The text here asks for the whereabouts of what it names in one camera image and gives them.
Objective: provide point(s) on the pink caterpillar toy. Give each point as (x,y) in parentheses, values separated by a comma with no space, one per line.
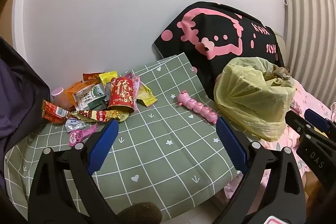
(197,107)

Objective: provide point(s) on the orange snack packet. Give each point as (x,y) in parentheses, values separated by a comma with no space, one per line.
(73,90)

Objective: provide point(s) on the small white wrapper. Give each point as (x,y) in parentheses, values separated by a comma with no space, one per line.
(73,124)

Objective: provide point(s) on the red cylindrical can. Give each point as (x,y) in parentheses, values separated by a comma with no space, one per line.
(122,94)

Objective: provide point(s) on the red snack packet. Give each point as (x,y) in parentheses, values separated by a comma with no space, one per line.
(52,111)

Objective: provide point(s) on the green white snack packet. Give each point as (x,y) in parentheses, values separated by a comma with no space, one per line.
(88,98)

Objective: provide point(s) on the bin with yellow bag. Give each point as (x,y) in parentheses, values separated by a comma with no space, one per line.
(249,98)

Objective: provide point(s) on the beige headboard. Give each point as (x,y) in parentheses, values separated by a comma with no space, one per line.
(281,48)

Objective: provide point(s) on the striped curtain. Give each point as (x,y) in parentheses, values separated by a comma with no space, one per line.
(309,29)

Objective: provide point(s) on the pink wrapper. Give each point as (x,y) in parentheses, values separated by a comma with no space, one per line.
(80,136)

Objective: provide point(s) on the gold red wrapper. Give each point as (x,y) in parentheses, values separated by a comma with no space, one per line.
(105,115)

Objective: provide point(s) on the pink cup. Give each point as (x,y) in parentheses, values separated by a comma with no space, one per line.
(58,96)

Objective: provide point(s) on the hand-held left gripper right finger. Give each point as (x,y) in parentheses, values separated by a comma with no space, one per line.
(232,146)

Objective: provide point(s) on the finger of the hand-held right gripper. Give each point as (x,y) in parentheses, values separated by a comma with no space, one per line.
(316,117)
(299,123)

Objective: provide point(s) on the yellow wafer packet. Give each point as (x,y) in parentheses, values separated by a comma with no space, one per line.
(107,78)

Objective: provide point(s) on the small orange packet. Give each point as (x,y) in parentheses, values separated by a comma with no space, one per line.
(92,77)

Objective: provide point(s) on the black pink-printed blanket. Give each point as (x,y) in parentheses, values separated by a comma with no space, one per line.
(183,49)

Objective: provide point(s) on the green checked tablecloth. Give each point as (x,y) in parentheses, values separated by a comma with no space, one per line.
(157,140)

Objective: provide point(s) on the purple yellow snack packet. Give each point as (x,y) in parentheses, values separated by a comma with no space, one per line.
(145,96)

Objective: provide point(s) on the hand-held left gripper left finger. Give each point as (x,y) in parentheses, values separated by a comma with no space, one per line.
(103,146)

